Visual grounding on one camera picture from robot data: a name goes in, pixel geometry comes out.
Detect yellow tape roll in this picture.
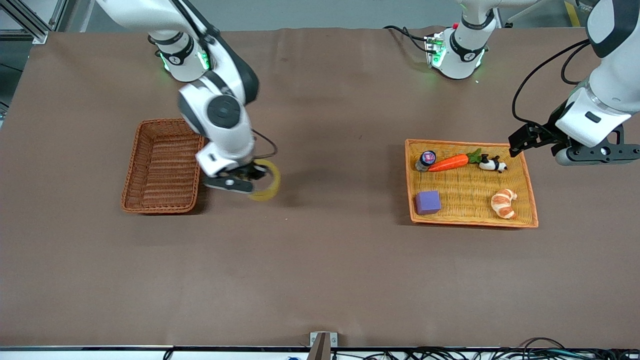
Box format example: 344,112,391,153
247,159,282,202

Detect brown deep wicker basket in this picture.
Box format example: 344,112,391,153
120,118,206,215

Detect black white panda toy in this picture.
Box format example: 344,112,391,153
478,154,508,174

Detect toy croissant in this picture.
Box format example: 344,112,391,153
490,188,518,220

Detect orange toy carrot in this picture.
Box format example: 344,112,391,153
428,148,483,173

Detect orange flat wicker tray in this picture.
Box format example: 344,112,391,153
405,139,539,229

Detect small jar with blue lid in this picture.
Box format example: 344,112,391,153
415,150,437,172

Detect purple cube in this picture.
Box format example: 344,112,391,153
415,190,442,216

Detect brown table cloth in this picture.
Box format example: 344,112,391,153
0,27,640,348

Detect control box with green light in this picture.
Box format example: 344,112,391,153
424,31,447,69

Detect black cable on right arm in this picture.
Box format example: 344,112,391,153
251,129,279,161

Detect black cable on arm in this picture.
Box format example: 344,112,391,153
511,39,593,126
251,129,279,161

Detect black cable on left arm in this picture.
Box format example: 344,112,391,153
511,39,593,126

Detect black cable at arm base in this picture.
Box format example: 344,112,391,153
383,25,432,54

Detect metal table edge bracket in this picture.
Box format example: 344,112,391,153
309,331,339,360

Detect black cable bundle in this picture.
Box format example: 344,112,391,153
332,337,640,360

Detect aluminium frame profile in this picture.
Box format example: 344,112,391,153
0,0,68,45

